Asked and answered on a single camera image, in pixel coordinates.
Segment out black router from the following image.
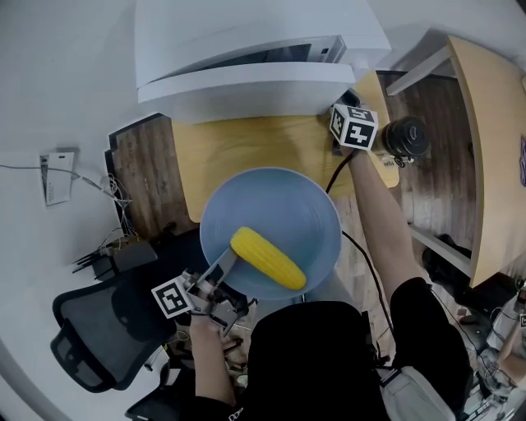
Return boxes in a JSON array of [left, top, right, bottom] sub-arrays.
[[72, 239, 159, 283]]

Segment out blue plate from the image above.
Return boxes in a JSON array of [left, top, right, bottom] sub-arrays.
[[199, 166, 343, 300]]

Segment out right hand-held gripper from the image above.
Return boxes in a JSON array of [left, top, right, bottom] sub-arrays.
[[328, 89, 380, 153]]

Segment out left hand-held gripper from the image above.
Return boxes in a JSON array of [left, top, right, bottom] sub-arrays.
[[150, 246, 260, 336]]

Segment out gray sling bag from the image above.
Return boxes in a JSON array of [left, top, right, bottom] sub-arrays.
[[378, 364, 458, 421]]

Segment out person's left forearm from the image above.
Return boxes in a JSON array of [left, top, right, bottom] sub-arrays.
[[189, 314, 238, 406]]

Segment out dark water bottle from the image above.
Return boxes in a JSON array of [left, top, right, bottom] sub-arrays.
[[376, 115, 431, 170]]

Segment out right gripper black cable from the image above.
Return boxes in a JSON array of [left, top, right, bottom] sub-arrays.
[[325, 151, 398, 371]]

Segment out gray wall cable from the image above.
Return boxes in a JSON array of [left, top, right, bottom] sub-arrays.
[[0, 163, 104, 192]]

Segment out small wooden table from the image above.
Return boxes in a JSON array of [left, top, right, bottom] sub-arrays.
[[169, 69, 402, 223]]

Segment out black bag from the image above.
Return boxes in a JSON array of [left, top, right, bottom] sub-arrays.
[[422, 233, 473, 285]]

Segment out large wooden desk white legs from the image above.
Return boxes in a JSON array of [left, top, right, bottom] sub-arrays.
[[385, 35, 526, 289]]

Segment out white microwave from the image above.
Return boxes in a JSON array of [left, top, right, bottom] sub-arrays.
[[134, 0, 392, 124]]

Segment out white wall box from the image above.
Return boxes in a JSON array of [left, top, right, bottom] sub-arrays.
[[39, 151, 76, 208]]

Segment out person's right forearm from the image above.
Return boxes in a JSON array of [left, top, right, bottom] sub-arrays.
[[347, 148, 427, 308]]

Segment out yellow corn cob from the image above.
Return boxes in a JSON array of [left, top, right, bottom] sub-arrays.
[[229, 226, 308, 291]]

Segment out black mesh office chair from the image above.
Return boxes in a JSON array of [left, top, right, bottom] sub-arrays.
[[124, 361, 198, 421], [51, 269, 196, 394]]

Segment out tangle of white wires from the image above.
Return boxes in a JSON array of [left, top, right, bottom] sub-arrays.
[[96, 172, 135, 252]]

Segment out person's black shirt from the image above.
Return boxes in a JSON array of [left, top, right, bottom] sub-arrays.
[[192, 277, 473, 421]]

